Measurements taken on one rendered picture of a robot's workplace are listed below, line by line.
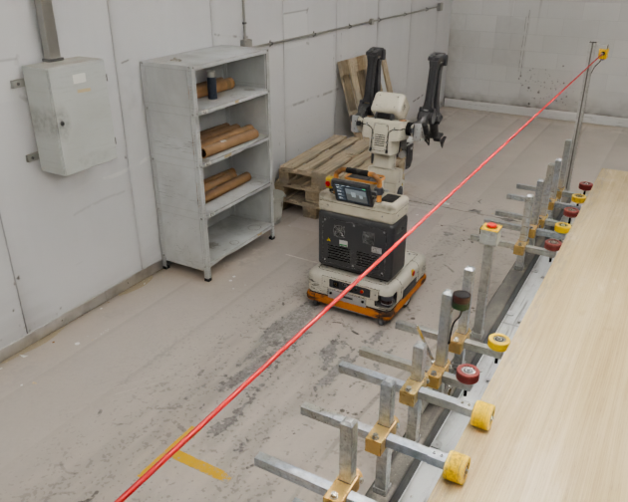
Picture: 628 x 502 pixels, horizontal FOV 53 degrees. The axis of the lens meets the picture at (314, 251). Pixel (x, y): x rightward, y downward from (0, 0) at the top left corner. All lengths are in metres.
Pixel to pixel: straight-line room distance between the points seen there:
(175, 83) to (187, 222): 0.99
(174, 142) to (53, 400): 1.85
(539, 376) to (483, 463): 0.51
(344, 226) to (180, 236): 1.31
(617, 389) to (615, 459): 0.35
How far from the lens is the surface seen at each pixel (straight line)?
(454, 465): 1.86
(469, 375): 2.30
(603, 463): 2.10
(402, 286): 4.21
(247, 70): 5.11
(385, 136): 4.17
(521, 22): 9.85
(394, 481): 2.17
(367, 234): 4.05
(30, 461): 3.51
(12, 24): 3.95
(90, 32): 4.28
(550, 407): 2.24
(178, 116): 4.42
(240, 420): 3.47
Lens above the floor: 2.24
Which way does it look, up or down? 26 degrees down
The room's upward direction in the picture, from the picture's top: straight up
